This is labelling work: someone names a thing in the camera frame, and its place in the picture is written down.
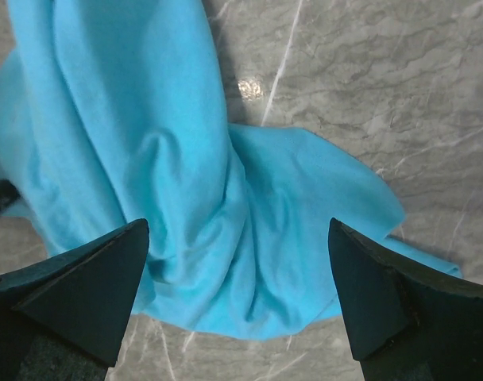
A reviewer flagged turquoise t shirt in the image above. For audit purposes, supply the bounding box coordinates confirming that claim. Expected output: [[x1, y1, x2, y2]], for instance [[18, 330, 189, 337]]
[[0, 1, 461, 340]]

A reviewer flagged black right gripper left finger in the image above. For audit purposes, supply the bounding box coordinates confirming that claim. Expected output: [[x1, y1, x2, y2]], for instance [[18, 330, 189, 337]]
[[0, 219, 149, 380]]

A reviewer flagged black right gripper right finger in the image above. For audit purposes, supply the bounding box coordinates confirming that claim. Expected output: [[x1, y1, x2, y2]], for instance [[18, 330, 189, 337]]
[[328, 219, 483, 380]]

